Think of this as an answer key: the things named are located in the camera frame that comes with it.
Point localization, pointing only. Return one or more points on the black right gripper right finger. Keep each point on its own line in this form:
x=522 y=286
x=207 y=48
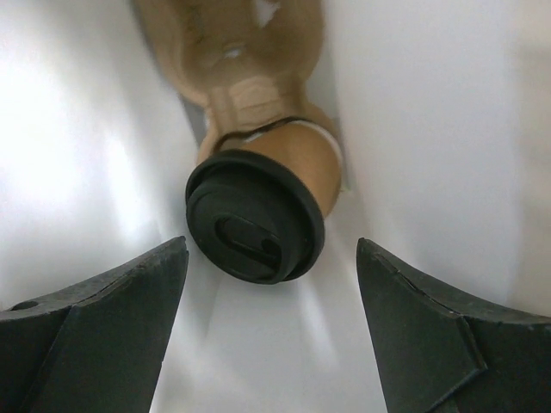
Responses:
x=439 y=349

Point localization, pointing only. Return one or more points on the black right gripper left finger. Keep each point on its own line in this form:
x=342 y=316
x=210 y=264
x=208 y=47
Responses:
x=98 y=345

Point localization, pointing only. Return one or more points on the black cup lid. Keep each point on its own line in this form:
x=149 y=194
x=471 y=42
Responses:
x=253 y=218

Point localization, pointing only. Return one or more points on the brown paper cup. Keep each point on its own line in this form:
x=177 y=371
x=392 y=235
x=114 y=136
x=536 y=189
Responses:
x=307 y=149

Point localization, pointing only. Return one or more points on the blue white paper bag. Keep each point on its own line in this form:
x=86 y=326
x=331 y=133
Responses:
x=95 y=146

